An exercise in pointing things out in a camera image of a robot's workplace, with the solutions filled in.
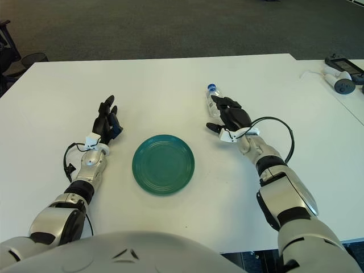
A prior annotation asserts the black handheld screen device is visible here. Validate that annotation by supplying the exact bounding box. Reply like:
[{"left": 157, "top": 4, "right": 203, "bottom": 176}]
[{"left": 325, "top": 53, "right": 364, "bottom": 85}]

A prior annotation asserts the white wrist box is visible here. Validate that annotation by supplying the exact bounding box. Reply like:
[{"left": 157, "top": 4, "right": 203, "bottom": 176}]
[
  {"left": 219, "top": 126, "right": 260, "bottom": 143},
  {"left": 85, "top": 132, "right": 102, "bottom": 150}
]

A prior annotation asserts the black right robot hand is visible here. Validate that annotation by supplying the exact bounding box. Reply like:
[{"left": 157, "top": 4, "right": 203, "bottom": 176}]
[{"left": 206, "top": 95, "right": 253, "bottom": 134}]

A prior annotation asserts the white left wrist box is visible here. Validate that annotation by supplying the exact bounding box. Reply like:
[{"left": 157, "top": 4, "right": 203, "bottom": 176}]
[{"left": 85, "top": 132, "right": 102, "bottom": 150}]

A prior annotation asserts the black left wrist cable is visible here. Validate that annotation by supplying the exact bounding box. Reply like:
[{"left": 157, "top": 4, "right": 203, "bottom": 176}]
[{"left": 63, "top": 142, "right": 88, "bottom": 183}]

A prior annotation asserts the grey robot torso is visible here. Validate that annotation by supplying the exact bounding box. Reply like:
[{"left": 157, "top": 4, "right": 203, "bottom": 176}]
[{"left": 0, "top": 230, "right": 242, "bottom": 273}]

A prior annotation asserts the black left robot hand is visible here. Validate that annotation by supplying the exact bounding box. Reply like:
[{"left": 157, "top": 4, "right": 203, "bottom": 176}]
[{"left": 92, "top": 95, "right": 124, "bottom": 146}]

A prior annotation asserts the white VR controller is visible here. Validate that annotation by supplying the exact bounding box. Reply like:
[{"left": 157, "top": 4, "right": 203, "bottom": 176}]
[{"left": 324, "top": 71, "right": 355, "bottom": 94}]

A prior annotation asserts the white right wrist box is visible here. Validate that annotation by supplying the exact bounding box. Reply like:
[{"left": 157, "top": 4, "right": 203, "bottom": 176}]
[{"left": 219, "top": 126, "right": 260, "bottom": 143}]

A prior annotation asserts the clear bottle with blue cap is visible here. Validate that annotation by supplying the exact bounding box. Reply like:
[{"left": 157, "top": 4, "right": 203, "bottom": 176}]
[{"left": 205, "top": 83, "right": 225, "bottom": 119}]

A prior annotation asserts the black mesh wastebasket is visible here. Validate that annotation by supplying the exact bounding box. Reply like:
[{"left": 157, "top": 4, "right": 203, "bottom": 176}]
[{"left": 21, "top": 53, "right": 49, "bottom": 69}]

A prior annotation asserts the black office chair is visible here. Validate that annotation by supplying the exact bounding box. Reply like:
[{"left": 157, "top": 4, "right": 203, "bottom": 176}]
[{"left": 0, "top": 19, "right": 28, "bottom": 92}]

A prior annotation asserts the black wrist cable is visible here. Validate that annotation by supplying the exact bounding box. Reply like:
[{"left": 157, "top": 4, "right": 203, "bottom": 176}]
[
  {"left": 241, "top": 116, "right": 295, "bottom": 164},
  {"left": 63, "top": 142, "right": 88, "bottom": 183}
]

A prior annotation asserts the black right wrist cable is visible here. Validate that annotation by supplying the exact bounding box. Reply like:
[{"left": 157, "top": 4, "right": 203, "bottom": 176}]
[{"left": 241, "top": 116, "right": 295, "bottom": 164}]

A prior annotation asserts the green round plate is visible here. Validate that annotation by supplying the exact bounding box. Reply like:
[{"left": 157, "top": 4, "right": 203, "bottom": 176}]
[{"left": 131, "top": 134, "right": 196, "bottom": 196}]

